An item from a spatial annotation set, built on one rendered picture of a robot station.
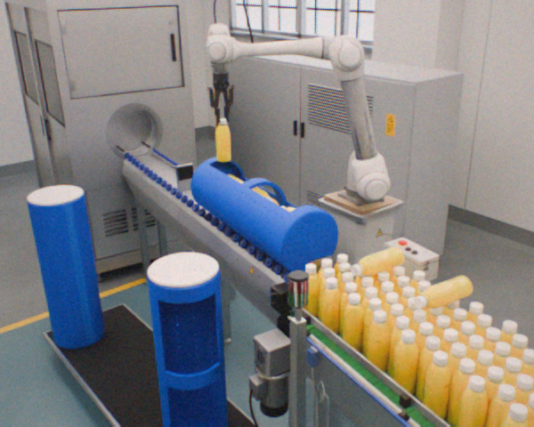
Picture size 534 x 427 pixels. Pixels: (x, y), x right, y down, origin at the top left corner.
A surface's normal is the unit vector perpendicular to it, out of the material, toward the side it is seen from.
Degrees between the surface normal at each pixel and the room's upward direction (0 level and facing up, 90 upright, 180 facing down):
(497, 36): 90
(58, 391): 0
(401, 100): 90
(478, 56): 90
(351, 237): 90
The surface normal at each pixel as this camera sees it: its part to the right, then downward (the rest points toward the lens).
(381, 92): -0.78, 0.26
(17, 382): -0.01, -0.92
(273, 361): 0.52, 0.33
